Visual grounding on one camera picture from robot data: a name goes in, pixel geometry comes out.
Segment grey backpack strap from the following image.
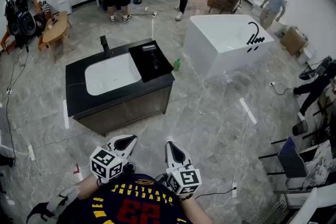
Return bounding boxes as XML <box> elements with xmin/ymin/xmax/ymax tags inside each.
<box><xmin>26</xmin><ymin>186</ymin><xmax>81</xmax><ymax>224</ymax></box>

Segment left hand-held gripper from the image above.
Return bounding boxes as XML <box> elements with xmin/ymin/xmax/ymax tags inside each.
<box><xmin>89</xmin><ymin>134</ymin><xmax>138</xmax><ymax>184</ymax></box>

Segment white sink basin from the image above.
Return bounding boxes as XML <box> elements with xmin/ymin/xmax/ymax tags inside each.
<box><xmin>84</xmin><ymin>52</ymin><xmax>142</xmax><ymax>97</ymax></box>

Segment person's navy jersey torso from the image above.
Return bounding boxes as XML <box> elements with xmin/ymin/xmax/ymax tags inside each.
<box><xmin>60</xmin><ymin>173</ymin><xmax>195</xmax><ymax>224</ymax></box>

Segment white floor cable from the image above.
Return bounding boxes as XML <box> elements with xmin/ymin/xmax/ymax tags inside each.
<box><xmin>232</xmin><ymin>64</ymin><xmax>263</xmax><ymax>184</ymax></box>

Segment black floor cable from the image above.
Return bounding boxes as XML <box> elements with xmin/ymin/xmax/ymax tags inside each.
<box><xmin>195</xmin><ymin>190</ymin><xmax>234</xmax><ymax>200</ymax></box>

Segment person's right forearm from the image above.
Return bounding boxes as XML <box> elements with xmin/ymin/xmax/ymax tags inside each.
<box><xmin>180</xmin><ymin>195</ymin><xmax>213</xmax><ymax>224</ymax></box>

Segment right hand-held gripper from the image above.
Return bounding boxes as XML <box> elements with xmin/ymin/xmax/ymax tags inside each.
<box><xmin>165</xmin><ymin>141</ymin><xmax>202</xmax><ymax>196</ymax></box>

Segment black bathtub faucet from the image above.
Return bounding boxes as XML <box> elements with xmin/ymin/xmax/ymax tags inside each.
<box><xmin>246</xmin><ymin>22</ymin><xmax>265</xmax><ymax>53</ymax></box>

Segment person's left forearm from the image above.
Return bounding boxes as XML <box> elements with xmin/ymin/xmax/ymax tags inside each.
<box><xmin>76</xmin><ymin>174</ymin><xmax>106</xmax><ymax>200</ymax></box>

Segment black cloth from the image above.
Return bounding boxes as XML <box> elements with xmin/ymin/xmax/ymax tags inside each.
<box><xmin>128</xmin><ymin>39</ymin><xmax>174</xmax><ymax>83</ymax></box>

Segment wooden coffee table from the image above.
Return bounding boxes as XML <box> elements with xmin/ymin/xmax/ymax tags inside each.
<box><xmin>41</xmin><ymin>10</ymin><xmax>73</xmax><ymax>56</ymax></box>

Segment black mesh waste bin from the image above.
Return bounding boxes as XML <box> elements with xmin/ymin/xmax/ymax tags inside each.
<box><xmin>292</xmin><ymin>120</ymin><xmax>309</xmax><ymax>136</ymax></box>

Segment white table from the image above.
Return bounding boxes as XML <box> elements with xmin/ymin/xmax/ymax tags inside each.
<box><xmin>183</xmin><ymin>14</ymin><xmax>275</xmax><ymax>80</ymax></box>

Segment white marbled slab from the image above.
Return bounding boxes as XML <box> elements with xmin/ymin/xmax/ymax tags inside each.
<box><xmin>286</xmin><ymin>140</ymin><xmax>334</xmax><ymax>189</ymax></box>

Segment orange sofa chair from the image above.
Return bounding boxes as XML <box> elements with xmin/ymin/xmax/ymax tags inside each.
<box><xmin>0</xmin><ymin>26</ymin><xmax>17</xmax><ymax>54</ymax></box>

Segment black backpack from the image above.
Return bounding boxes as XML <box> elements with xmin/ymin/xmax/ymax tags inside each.
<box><xmin>15</xmin><ymin>0</ymin><xmax>37</xmax><ymax>37</ymax></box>
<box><xmin>4</xmin><ymin>0</ymin><xmax>21</xmax><ymax>36</ymax></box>

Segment blue cushioned chair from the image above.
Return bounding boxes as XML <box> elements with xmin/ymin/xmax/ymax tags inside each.
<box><xmin>258</xmin><ymin>136</ymin><xmax>309</xmax><ymax>179</ymax></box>

